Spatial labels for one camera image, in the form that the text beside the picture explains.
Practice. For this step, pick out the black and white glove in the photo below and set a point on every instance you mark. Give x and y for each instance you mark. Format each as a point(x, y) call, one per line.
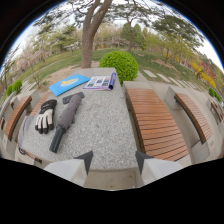
point(46, 116)

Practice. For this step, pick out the open magazine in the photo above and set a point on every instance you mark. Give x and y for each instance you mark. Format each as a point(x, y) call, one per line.
point(100, 82)

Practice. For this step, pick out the round green bush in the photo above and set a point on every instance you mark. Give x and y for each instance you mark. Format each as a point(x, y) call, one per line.
point(119, 64)

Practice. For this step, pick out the wooden slat bench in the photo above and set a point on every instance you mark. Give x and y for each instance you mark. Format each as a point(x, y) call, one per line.
point(41, 104)
point(156, 122)
point(16, 116)
point(194, 116)

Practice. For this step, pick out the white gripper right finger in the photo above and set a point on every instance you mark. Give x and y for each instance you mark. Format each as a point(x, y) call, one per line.
point(156, 168)

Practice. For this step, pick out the grey folded umbrella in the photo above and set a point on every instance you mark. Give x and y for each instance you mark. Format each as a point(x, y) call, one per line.
point(66, 118)

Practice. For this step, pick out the small green shrub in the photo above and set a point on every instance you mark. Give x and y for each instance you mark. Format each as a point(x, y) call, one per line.
point(14, 87)
point(214, 93)

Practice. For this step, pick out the blue flat pouch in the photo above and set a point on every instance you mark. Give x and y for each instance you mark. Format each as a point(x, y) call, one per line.
point(68, 84)

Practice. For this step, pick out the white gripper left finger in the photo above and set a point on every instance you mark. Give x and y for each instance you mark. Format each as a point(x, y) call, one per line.
point(71, 169)

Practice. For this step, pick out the small black case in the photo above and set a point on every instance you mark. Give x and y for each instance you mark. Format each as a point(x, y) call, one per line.
point(71, 97)

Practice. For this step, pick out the large tree trunk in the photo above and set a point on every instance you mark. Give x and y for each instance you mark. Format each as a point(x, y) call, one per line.
point(88, 40)

